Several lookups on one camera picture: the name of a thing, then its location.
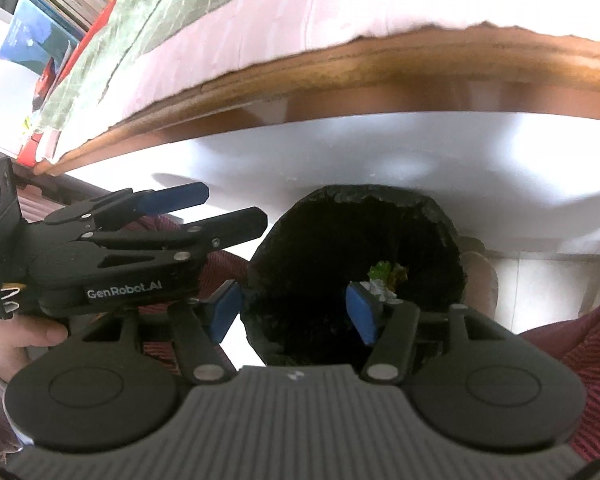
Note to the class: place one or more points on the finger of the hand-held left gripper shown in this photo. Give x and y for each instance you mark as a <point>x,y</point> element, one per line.
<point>170,199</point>
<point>230,227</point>

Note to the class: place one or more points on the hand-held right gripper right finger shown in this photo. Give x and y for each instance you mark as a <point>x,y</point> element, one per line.
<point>361,317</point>

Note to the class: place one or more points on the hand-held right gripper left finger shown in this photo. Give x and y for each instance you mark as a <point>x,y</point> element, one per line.
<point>225,311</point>

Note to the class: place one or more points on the black trash bag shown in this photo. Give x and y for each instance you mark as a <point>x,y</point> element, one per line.
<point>320,260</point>

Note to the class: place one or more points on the person's left hand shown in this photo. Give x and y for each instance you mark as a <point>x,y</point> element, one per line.
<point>27,337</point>

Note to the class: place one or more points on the white crumpled paper scrap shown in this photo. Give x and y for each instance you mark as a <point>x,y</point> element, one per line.
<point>382,291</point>

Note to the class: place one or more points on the green snack wrapper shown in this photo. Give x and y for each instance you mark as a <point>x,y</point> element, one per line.
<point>387,272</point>

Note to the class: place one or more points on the person's foot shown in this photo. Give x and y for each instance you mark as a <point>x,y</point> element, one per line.
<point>480,280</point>

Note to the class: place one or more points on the wooden table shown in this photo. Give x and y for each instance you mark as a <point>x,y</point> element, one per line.
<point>330,67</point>

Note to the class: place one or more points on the green checked blanket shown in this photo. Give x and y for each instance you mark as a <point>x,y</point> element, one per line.
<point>155,10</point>

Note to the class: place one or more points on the row of books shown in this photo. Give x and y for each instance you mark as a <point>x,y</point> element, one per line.
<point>45,35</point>

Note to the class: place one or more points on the person's right leg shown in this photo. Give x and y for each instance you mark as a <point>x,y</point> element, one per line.
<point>585,350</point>

